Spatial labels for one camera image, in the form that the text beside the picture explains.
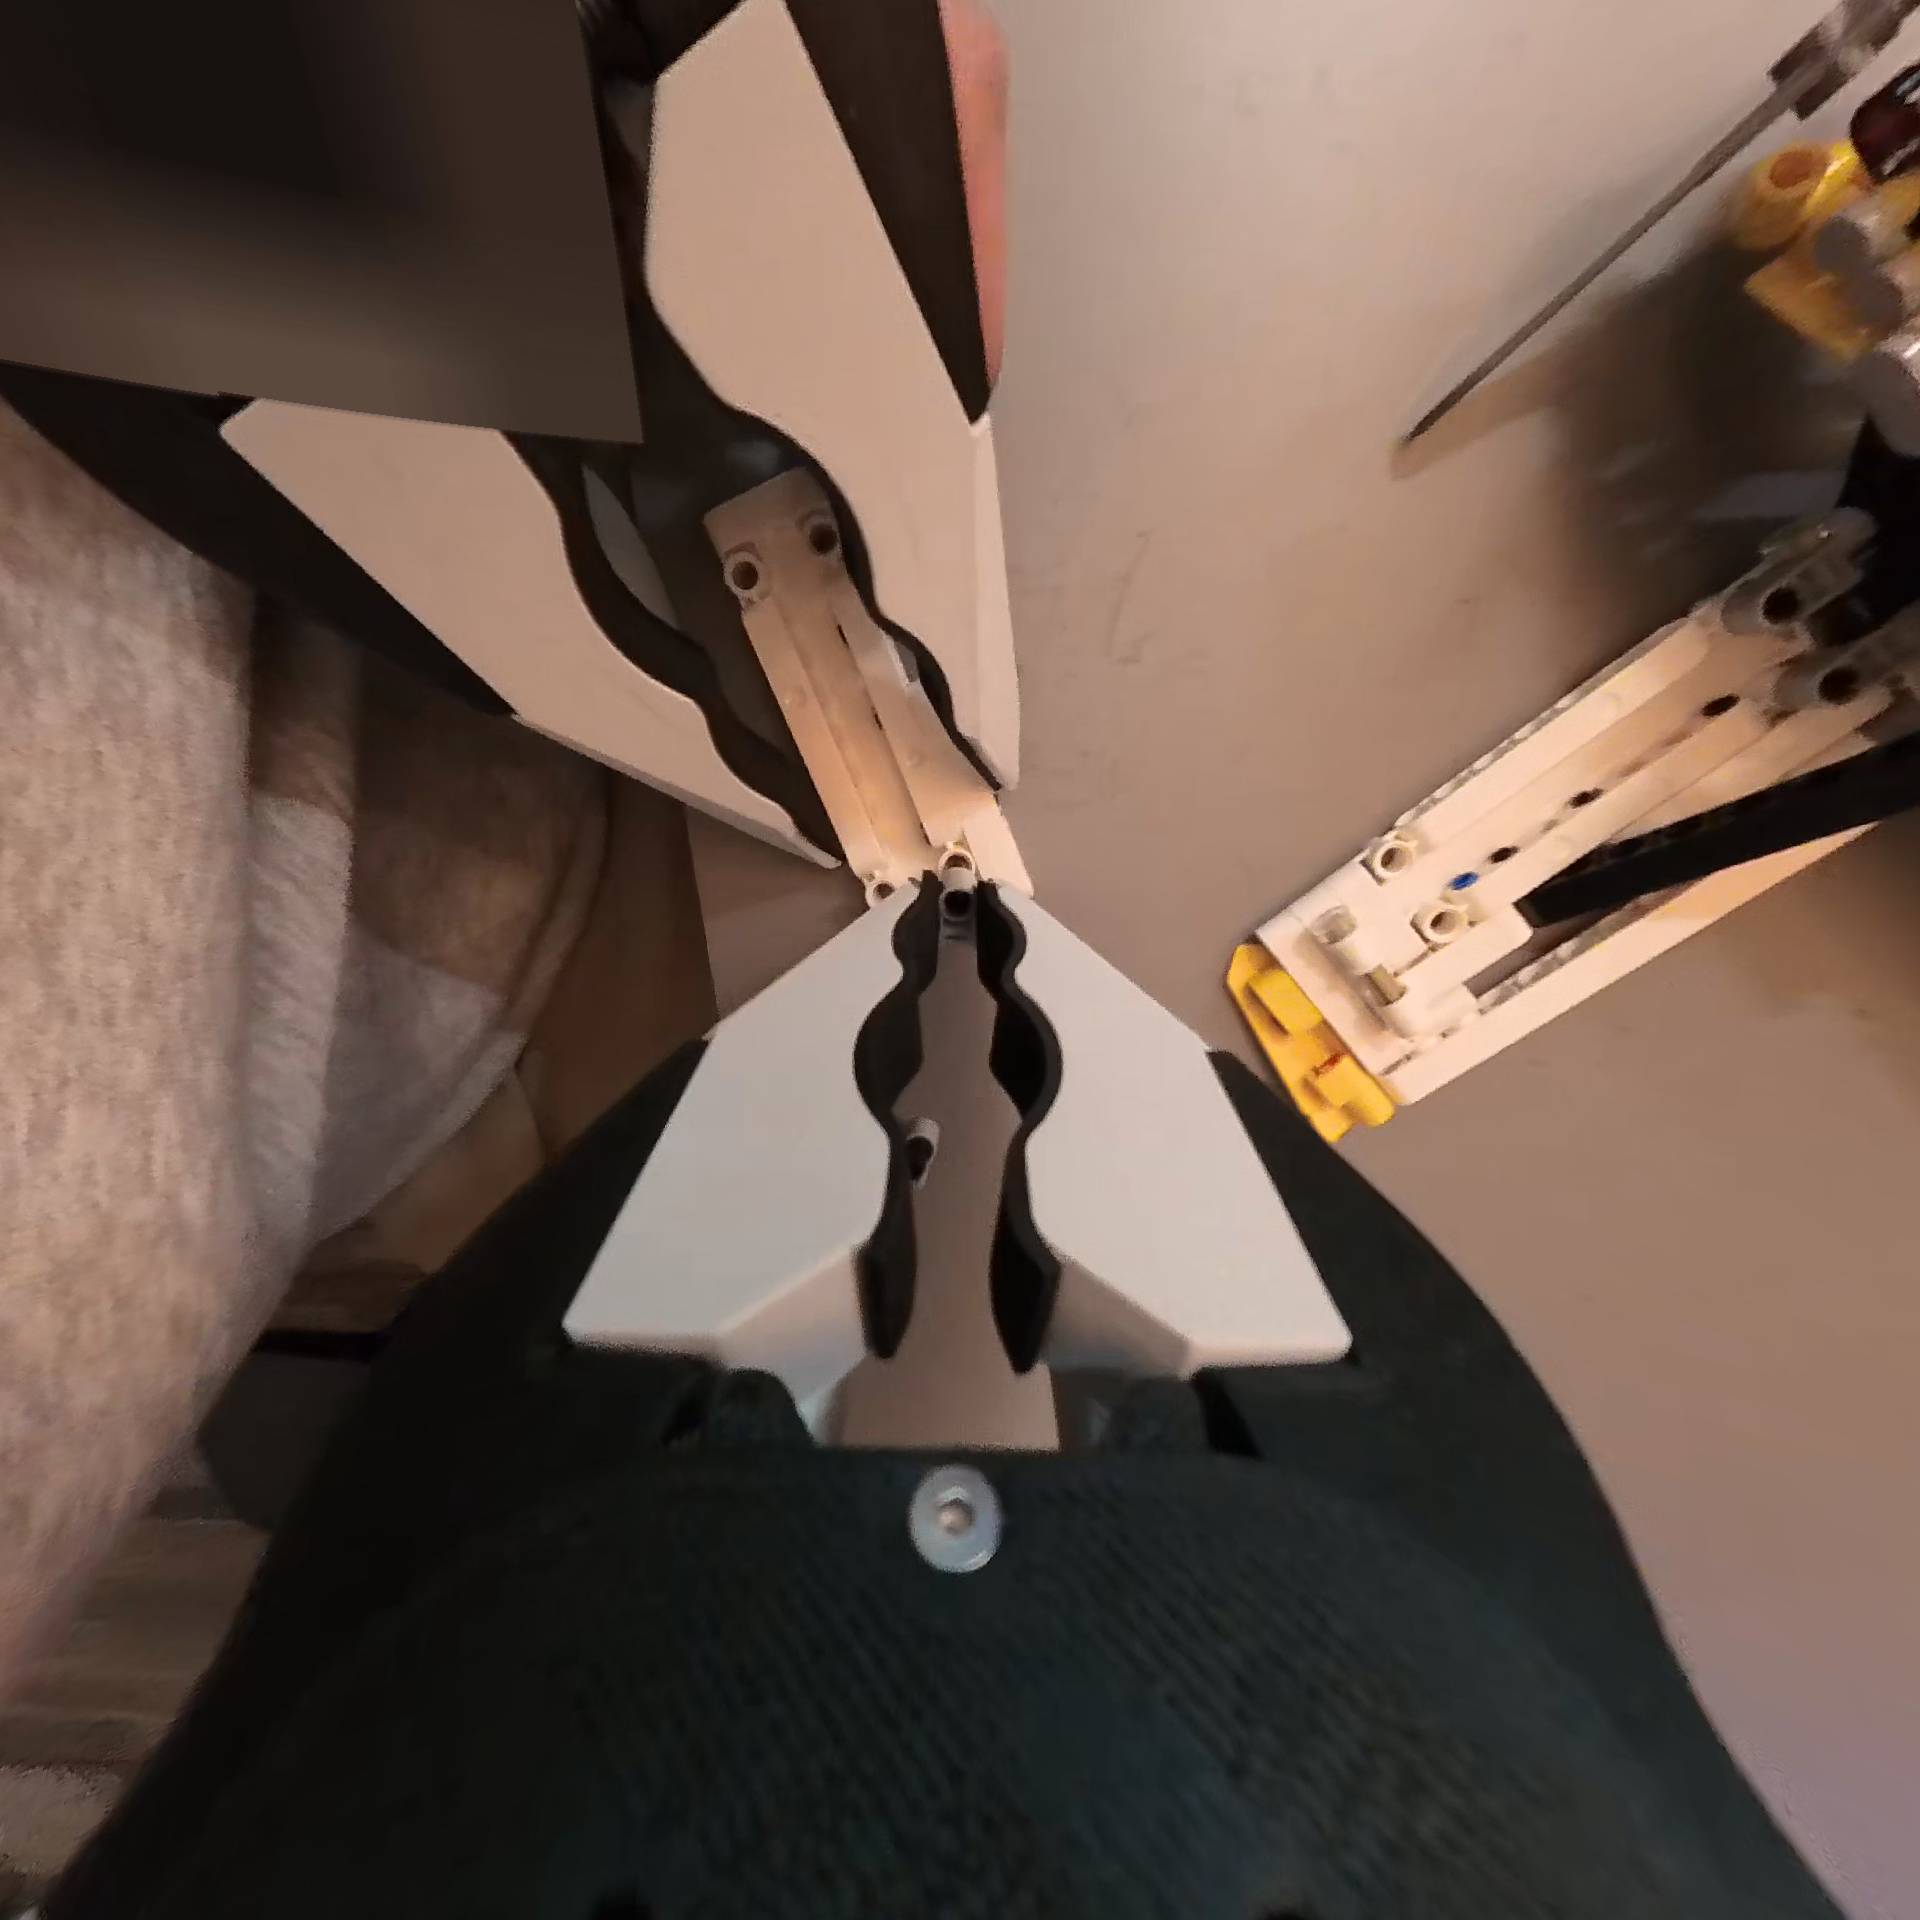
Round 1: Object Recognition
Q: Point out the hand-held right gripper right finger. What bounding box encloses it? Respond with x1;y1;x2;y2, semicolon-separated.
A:
973;880;1357;1448

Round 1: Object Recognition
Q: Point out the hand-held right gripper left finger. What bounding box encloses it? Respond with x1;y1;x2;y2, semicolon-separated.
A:
561;880;953;1445

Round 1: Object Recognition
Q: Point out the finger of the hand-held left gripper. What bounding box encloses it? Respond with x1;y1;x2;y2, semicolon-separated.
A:
219;419;847;872
645;0;1024;794

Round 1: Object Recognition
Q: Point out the white lego panel assembly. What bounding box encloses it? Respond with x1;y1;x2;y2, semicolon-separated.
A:
701;480;1039;908

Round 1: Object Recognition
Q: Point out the lego helicopter model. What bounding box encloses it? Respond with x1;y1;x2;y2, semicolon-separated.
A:
1221;0;1920;1150

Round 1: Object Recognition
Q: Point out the person's left hand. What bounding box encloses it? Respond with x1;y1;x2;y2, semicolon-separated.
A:
940;0;1011;410

